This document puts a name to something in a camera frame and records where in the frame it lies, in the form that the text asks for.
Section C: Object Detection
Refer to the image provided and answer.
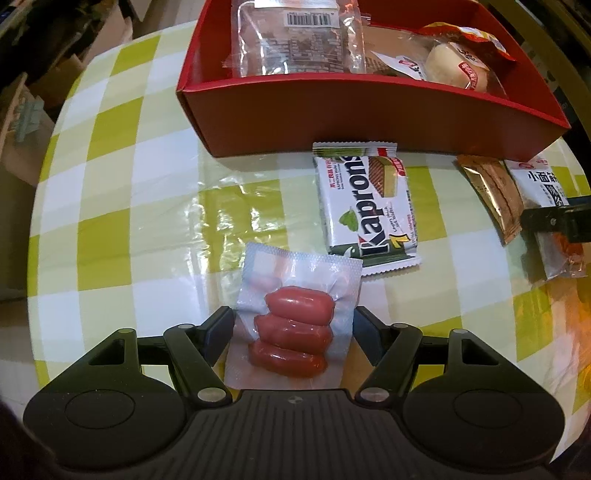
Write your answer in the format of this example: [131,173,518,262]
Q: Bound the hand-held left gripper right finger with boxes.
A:
[352,305,542,409]

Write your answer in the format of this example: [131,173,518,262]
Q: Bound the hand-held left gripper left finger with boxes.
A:
[48,305,236,409]

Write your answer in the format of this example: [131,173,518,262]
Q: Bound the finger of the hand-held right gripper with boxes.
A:
[521,196,591,244]

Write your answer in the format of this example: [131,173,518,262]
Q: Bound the small white noodle snack packet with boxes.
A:
[503,156,591,281]

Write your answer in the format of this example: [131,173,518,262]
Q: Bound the vacuum-packed pink sausages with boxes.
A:
[224,242,363,391]

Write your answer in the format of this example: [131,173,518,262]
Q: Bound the round white bun packet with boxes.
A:
[416,39,509,99]

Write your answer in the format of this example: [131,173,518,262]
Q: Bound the yellow red snack packet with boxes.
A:
[418,22,519,64]

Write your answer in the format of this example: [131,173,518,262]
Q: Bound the red cardboard box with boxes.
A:
[177,0,572,160]

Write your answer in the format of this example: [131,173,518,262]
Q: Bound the clear brown cake packet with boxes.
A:
[226,0,370,77]

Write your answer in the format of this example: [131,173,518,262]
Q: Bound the gold brown sachet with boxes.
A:
[456,154,525,245]

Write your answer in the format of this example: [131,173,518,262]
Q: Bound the white green wafer packet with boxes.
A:
[312,141,422,278]

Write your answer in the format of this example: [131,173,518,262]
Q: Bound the yellow green checkered tablecloth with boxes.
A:
[28,18,591,416]

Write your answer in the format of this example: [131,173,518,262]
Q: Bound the brown cardboard box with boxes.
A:
[28,0,136,109]
[0,74,58,291]

